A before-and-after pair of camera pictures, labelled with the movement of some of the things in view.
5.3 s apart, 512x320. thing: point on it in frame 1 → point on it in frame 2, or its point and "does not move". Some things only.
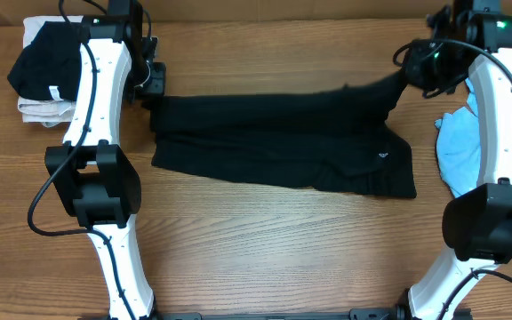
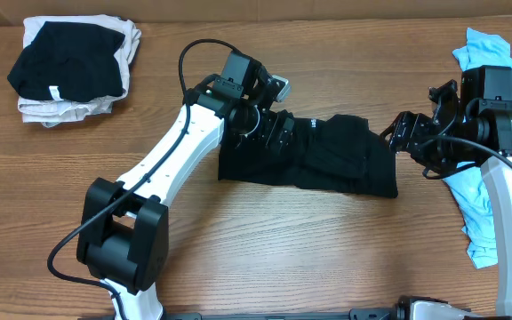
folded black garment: x=52 y=60 does not move
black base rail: x=371 y=314 does not move
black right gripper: x=413 y=75 → x=407 y=132
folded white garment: x=49 y=112 does not move
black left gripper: x=156 y=86 → x=265 y=135
